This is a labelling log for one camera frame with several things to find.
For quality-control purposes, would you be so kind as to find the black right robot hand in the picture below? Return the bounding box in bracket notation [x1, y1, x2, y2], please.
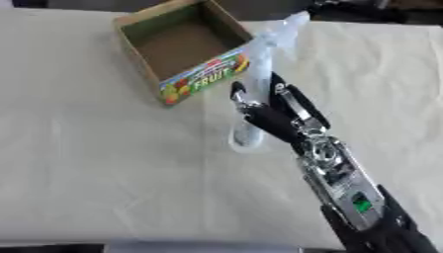
[228, 71, 334, 146]

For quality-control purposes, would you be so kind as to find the clear plastic bottle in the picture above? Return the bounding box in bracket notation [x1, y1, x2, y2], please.
[226, 11, 313, 154]

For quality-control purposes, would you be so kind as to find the cardboard box with fruit print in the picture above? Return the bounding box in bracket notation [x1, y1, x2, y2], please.
[111, 0, 256, 107]

